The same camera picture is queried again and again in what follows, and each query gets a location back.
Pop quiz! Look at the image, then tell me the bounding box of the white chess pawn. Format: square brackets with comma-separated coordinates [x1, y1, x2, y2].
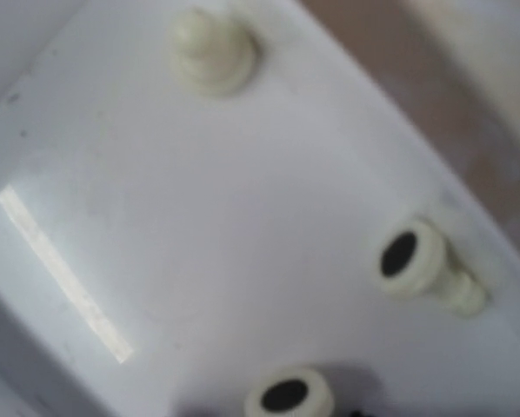
[170, 7, 261, 96]

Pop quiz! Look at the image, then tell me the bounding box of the white chess piece bottom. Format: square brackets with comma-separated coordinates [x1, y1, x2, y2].
[243, 367, 336, 416]

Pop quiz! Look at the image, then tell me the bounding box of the white plastic tray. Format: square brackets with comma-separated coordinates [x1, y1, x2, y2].
[0, 1, 520, 416]

